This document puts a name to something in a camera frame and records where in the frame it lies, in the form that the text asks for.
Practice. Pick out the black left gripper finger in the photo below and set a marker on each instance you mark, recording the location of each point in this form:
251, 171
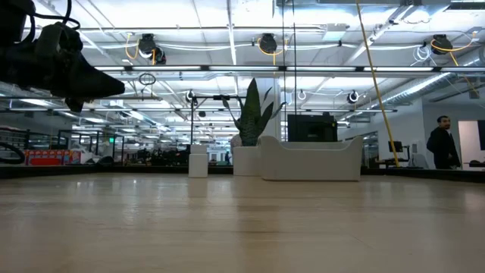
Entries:
98, 83

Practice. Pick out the white pill bottle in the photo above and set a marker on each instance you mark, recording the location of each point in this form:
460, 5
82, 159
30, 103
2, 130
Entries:
198, 163

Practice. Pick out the translucent plastic basket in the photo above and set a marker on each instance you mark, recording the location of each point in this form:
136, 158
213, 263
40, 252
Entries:
310, 165

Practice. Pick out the red printed box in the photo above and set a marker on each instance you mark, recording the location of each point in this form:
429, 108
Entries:
53, 156

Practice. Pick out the small black ceiling reel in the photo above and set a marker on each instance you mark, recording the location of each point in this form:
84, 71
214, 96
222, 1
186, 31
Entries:
353, 96
190, 95

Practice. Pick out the green snake plant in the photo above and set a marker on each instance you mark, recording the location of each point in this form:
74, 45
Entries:
252, 121

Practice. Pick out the white planter pot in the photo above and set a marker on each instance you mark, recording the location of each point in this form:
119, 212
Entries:
246, 161

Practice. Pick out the black equipment cabinet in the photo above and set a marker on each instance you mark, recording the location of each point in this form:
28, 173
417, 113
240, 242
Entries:
312, 129

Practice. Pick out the black computer monitor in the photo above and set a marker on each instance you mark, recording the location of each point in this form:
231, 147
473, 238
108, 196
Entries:
396, 146

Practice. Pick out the black desk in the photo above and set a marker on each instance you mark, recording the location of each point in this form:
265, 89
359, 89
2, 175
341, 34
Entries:
392, 162

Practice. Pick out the person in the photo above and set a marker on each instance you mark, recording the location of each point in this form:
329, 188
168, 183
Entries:
442, 146

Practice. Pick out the black aluminium table frame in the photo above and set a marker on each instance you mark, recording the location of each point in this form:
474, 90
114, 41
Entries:
113, 171

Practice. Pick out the silver ventilation duct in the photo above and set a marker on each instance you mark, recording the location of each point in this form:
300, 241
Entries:
417, 88

